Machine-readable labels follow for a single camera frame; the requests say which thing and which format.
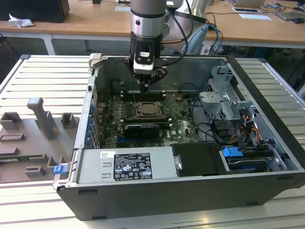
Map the grey case release latch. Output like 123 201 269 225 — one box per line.
88 53 103 70

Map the white paper sheet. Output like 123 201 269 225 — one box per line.
239 13 273 21

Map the green motherboard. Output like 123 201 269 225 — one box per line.
95 92 203 148

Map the silver power supply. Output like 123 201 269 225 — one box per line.
77 146 178 184

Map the green RAM stick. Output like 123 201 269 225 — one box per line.
0 155 33 162

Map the open silver laptop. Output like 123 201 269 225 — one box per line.
234 0 265 7

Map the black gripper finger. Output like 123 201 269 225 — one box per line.
144 67 169 93
123 56 146 93

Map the closed grey laptop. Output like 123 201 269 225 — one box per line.
275 10 305 22

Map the black wire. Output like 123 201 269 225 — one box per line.
190 96 226 146

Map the silver metal drive cage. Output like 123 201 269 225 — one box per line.
197 65 258 122

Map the blue cable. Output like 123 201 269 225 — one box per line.
208 22 224 52

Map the black graphics card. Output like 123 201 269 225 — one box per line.
123 123 160 139

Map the wooden desk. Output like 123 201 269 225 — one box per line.
0 0 305 56

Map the bronze cable hose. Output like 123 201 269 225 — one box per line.
161 39 187 45

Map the blue disk carrier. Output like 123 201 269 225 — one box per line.
221 146 275 174

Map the grey-brown parts rack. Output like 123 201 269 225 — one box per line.
0 96 81 184

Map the coloured power wire bundle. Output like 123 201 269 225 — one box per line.
228 114 262 150

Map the white-framed dark tablet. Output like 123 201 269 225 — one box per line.
232 7 261 14

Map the black PC case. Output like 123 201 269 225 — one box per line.
56 54 305 221

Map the black computer box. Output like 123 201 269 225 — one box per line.
0 0 70 24

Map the crumpled white paper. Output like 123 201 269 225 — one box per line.
8 13 34 29

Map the black RAM slot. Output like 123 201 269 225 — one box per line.
122 94 166 101
120 118 173 125
122 91 166 96
123 115 170 121

